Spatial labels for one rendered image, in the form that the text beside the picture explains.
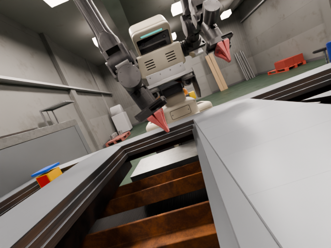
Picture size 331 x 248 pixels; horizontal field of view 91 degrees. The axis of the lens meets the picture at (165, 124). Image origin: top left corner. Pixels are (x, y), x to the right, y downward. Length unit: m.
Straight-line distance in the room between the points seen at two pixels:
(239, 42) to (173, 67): 12.09
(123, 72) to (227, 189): 0.34
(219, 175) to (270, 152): 0.06
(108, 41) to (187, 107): 0.59
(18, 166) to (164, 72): 0.78
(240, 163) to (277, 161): 0.03
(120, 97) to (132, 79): 11.11
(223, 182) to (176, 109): 0.80
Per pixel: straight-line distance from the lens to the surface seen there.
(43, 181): 0.69
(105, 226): 0.85
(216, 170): 0.21
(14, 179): 0.89
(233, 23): 13.18
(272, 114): 0.35
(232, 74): 12.39
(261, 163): 0.20
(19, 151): 0.93
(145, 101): 0.48
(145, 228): 0.43
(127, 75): 0.42
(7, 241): 0.35
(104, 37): 0.55
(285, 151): 0.21
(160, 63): 0.97
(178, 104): 0.97
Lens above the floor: 0.95
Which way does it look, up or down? 9 degrees down
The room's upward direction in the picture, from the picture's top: 22 degrees counter-clockwise
